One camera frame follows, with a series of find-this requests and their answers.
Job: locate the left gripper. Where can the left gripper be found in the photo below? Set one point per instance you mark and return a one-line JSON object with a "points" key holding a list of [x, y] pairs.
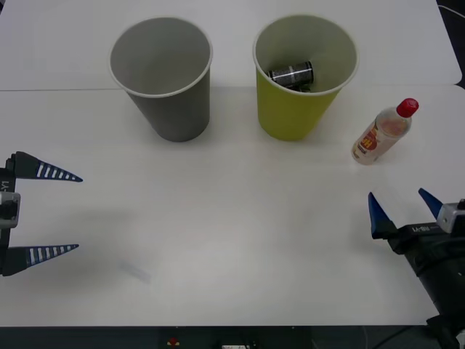
{"points": [[8, 181]]}

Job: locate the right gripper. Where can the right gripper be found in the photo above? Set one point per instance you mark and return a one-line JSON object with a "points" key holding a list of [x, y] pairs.
{"points": [[432, 247]]}

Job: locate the clear bottle with red cap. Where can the clear bottle with red cap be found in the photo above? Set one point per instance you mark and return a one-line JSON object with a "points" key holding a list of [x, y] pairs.
{"points": [[378, 138]]}

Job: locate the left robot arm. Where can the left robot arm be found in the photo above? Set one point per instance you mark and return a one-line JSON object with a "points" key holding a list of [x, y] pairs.
{"points": [[9, 218]]}

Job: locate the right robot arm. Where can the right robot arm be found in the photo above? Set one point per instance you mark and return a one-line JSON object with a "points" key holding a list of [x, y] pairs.
{"points": [[447, 301]]}

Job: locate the yellow-green plastic waste bin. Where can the yellow-green plastic waste bin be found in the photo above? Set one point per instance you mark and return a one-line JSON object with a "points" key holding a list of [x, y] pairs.
{"points": [[287, 112]]}

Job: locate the black drink can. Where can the black drink can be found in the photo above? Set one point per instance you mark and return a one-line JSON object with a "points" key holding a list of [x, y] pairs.
{"points": [[292, 72]]}

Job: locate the grey plastic waste bin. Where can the grey plastic waste bin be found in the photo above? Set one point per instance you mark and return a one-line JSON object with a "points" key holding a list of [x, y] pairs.
{"points": [[181, 109]]}

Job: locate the red round button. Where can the red round button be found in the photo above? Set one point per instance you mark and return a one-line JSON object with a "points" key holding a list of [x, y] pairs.
{"points": [[173, 341]]}

